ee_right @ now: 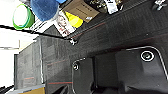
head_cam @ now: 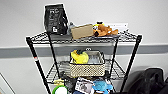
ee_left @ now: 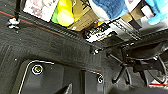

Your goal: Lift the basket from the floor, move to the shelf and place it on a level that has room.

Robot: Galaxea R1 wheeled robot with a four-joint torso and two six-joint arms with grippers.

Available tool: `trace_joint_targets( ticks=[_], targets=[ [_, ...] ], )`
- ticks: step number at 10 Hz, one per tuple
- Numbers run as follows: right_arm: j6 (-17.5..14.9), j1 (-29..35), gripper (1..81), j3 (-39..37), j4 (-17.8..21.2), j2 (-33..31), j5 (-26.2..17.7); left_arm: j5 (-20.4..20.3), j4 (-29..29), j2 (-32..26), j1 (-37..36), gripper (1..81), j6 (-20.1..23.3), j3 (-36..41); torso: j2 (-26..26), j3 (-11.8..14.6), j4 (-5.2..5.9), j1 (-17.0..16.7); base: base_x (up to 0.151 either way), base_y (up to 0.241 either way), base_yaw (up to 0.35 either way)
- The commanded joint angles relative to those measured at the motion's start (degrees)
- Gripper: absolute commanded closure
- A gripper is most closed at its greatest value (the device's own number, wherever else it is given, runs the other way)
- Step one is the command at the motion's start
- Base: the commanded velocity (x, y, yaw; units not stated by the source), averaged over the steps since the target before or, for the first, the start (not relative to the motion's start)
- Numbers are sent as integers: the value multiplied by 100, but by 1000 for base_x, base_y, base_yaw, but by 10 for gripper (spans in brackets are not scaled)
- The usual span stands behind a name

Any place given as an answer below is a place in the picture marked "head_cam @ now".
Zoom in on large black printed bag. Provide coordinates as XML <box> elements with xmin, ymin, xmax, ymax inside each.
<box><xmin>43</xmin><ymin>3</ymin><xmax>70</xmax><ymax>37</ymax></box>

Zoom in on green and white toy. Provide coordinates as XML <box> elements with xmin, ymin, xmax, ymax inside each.
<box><xmin>52</xmin><ymin>83</ymin><xmax>70</xmax><ymax>94</ymax></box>

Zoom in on black wire shelf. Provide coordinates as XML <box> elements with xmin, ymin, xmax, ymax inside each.
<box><xmin>25</xmin><ymin>30</ymin><xmax>144</xmax><ymax>94</ymax></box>

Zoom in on yellow plush toy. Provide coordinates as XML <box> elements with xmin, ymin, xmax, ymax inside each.
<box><xmin>70</xmin><ymin>49</ymin><xmax>90</xmax><ymax>65</ymax></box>

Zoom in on grey bottle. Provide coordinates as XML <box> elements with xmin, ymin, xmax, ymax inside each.
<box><xmin>67</xmin><ymin>21</ymin><xmax>77</xmax><ymax>35</ymax></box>

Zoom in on flat black item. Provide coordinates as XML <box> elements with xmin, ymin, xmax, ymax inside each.
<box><xmin>103</xmin><ymin>69</ymin><xmax>113</xmax><ymax>80</ymax></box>

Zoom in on orange plush toy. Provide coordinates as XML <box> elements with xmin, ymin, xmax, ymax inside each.
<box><xmin>92</xmin><ymin>21</ymin><xmax>120</xmax><ymax>38</ymax></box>

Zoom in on black office chair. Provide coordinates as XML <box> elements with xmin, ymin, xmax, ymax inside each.
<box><xmin>122</xmin><ymin>67</ymin><xmax>168</xmax><ymax>94</ymax></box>

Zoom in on wall sockets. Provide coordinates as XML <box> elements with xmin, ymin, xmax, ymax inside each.
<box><xmin>85</xmin><ymin>47</ymin><xmax>93</xmax><ymax>52</ymax></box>

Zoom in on blue plush toy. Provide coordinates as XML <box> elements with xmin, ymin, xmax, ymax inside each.
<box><xmin>92</xmin><ymin>78</ymin><xmax>115</xmax><ymax>94</ymax></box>

